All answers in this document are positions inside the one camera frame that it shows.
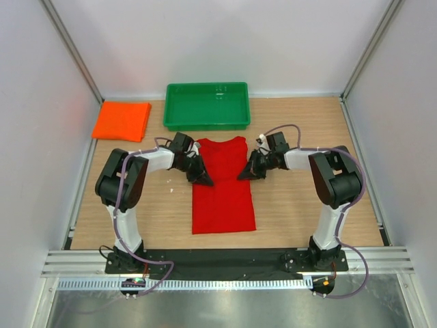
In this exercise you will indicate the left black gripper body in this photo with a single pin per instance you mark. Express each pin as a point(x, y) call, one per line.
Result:
point(190, 165)

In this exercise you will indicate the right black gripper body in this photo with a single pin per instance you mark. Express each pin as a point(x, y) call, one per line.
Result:
point(267, 160)

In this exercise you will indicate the red t shirt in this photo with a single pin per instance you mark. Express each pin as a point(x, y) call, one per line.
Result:
point(227, 206)

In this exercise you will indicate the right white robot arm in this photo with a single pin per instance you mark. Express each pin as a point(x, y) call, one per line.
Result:
point(338, 184)

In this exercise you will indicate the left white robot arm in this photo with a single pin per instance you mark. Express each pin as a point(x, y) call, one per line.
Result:
point(120, 185)

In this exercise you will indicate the green plastic tray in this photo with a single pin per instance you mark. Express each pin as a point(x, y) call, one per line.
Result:
point(214, 106)

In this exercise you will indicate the folded orange t shirt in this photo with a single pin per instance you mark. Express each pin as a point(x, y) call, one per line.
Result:
point(124, 121)

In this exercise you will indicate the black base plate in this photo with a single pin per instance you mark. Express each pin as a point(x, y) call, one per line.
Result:
point(243, 264)

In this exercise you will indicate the white slotted cable duct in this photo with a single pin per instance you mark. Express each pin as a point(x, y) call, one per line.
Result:
point(134, 283)

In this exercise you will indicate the aluminium front rail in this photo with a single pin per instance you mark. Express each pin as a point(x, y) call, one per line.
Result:
point(91, 263)

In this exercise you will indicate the left aluminium frame post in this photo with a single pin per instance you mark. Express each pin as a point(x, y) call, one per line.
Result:
point(68, 42)

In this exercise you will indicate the aluminium frame post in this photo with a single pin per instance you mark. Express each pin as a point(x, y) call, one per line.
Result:
point(382, 27)
point(68, 42)

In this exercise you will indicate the right aluminium frame post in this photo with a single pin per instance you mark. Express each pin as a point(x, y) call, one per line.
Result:
point(382, 27)

